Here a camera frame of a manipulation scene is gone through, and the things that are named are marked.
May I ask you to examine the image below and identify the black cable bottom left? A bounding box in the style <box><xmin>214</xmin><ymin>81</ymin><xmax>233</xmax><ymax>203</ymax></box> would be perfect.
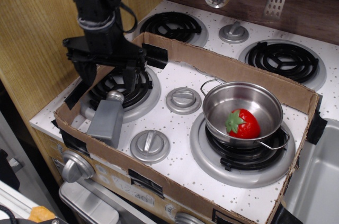
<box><xmin>0</xmin><ymin>204</ymin><xmax>18</xmax><ymax>224</ymax></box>

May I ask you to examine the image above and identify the silver oven knob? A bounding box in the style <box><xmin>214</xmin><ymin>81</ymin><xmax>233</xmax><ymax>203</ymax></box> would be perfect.
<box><xmin>61</xmin><ymin>150</ymin><xmax>95</xmax><ymax>183</ymax></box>
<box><xmin>174</xmin><ymin>212</ymin><xmax>204</xmax><ymax>224</ymax></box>

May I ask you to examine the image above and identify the grey pepper shaker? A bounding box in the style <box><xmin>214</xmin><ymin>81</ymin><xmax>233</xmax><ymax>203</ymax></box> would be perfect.
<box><xmin>87</xmin><ymin>91</ymin><xmax>124</xmax><ymax>148</ymax></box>

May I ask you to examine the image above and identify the silver oven front knob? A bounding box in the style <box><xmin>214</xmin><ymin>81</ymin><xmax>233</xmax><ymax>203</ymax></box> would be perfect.
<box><xmin>61</xmin><ymin>150</ymin><xmax>95</xmax><ymax>183</ymax></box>

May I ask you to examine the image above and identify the hanging metal slotted spatula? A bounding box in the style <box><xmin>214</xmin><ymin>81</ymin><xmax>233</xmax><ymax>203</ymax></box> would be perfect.
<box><xmin>262</xmin><ymin>0</ymin><xmax>286</xmax><ymax>21</ymax></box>

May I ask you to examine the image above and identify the red toy strawberry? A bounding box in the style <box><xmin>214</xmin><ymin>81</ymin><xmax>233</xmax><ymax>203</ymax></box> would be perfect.
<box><xmin>225</xmin><ymin>109</ymin><xmax>261</xmax><ymax>139</ymax></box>

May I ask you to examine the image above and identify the silver oven door handle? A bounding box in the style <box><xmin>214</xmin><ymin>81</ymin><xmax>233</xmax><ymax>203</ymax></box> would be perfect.
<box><xmin>59</xmin><ymin>182</ymin><xmax>120</xmax><ymax>224</ymax></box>

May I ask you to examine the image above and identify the front left coil burner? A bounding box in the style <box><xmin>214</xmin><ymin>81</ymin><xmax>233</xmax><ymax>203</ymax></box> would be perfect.
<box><xmin>81</xmin><ymin>67</ymin><xmax>161</xmax><ymax>123</ymax></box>

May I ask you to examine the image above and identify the stainless steel pot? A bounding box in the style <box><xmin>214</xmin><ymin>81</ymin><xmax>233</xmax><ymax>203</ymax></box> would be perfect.
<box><xmin>202</xmin><ymin>82</ymin><xmax>290</xmax><ymax>150</ymax></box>

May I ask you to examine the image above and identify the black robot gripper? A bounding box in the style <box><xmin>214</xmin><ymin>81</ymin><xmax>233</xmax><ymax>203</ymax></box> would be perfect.
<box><xmin>63</xmin><ymin>23</ymin><xmax>146</xmax><ymax>92</ymax></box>

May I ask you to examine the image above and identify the silver back stove knob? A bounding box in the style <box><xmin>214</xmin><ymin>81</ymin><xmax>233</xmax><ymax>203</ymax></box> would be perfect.
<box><xmin>219</xmin><ymin>21</ymin><xmax>249</xmax><ymax>43</ymax></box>

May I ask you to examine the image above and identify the silver stove knob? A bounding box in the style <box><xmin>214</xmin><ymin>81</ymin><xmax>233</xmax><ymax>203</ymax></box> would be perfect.
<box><xmin>219</xmin><ymin>21</ymin><xmax>249</xmax><ymax>43</ymax></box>
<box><xmin>165</xmin><ymin>87</ymin><xmax>202</xmax><ymax>115</ymax></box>
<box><xmin>130</xmin><ymin>130</ymin><xmax>170</xmax><ymax>164</ymax></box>

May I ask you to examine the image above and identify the back left coil burner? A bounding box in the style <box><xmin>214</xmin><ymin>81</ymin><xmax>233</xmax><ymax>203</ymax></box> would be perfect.
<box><xmin>132</xmin><ymin>12</ymin><xmax>209</xmax><ymax>47</ymax></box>

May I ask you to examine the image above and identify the grey toy sink basin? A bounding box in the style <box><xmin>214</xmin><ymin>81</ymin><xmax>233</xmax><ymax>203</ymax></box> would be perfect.
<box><xmin>283</xmin><ymin>119</ymin><xmax>338</xmax><ymax>223</ymax></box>

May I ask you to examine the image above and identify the front right coil burner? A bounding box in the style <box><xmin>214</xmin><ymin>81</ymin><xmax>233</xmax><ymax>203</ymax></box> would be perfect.
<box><xmin>189</xmin><ymin>114</ymin><xmax>296</xmax><ymax>189</ymax></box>

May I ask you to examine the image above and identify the silver lower oven knob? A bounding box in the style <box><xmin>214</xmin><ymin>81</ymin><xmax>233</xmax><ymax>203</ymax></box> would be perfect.
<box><xmin>174</xmin><ymin>212</ymin><xmax>204</xmax><ymax>224</ymax></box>

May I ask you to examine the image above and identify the orange object bottom left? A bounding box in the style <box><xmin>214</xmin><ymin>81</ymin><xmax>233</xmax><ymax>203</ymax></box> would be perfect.
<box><xmin>28</xmin><ymin>206</ymin><xmax>56</xmax><ymax>223</ymax></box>

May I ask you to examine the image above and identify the silver centre stove knob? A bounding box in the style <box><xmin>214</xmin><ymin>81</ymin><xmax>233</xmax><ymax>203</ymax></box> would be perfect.
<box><xmin>165</xmin><ymin>87</ymin><xmax>202</xmax><ymax>115</ymax></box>

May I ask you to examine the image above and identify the coil burner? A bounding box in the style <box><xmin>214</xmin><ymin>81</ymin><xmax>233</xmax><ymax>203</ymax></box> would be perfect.
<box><xmin>189</xmin><ymin>114</ymin><xmax>296</xmax><ymax>189</ymax></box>
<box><xmin>238</xmin><ymin>39</ymin><xmax>327</xmax><ymax>91</ymax></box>
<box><xmin>132</xmin><ymin>12</ymin><xmax>209</xmax><ymax>47</ymax></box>
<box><xmin>81</xmin><ymin>67</ymin><xmax>161</xmax><ymax>123</ymax></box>

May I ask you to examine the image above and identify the digital clock panel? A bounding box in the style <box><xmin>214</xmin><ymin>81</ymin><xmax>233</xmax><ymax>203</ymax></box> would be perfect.
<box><xmin>111</xmin><ymin>175</ymin><xmax>155</xmax><ymax>207</ymax></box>

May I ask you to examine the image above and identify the back right coil burner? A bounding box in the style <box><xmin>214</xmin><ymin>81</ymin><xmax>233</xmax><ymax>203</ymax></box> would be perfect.
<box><xmin>238</xmin><ymin>39</ymin><xmax>327</xmax><ymax>91</ymax></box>

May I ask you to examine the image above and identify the silver front stove knob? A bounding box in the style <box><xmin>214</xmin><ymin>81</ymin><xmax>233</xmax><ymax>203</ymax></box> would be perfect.
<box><xmin>130</xmin><ymin>130</ymin><xmax>170</xmax><ymax>164</ymax></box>

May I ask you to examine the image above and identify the brown cardboard box frame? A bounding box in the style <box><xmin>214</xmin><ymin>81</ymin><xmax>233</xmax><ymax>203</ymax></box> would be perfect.
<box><xmin>55</xmin><ymin>33</ymin><xmax>322</xmax><ymax>223</ymax></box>

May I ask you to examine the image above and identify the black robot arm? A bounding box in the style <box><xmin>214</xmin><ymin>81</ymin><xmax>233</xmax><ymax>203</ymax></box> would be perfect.
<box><xmin>63</xmin><ymin>0</ymin><xmax>146</xmax><ymax>92</ymax></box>

